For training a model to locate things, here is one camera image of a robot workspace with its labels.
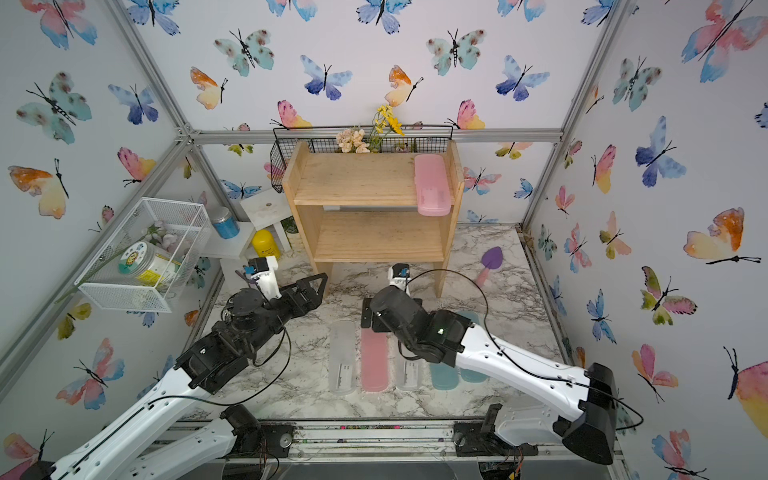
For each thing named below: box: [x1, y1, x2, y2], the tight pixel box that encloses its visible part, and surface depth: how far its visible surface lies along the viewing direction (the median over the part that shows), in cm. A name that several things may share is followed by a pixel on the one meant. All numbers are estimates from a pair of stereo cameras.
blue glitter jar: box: [210, 206, 241, 240], surface depth 96 cm
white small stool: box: [239, 188, 292, 257], surface depth 96 cm
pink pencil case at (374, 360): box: [361, 327, 392, 393], surface depth 87 cm
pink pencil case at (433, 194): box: [414, 154, 451, 217], surface depth 69 cm
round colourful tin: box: [118, 241, 181, 287], surface depth 65 cm
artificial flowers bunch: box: [336, 104, 405, 154], surface depth 84 cm
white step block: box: [196, 224, 254, 292], surface depth 100 cm
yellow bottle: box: [252, 229, 281, 260], surface depth 102 cm
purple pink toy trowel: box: [477, 246, 503, 288], surface depth 113 cm
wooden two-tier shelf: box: [282, 140, 465, 298], surface depth 80 cm
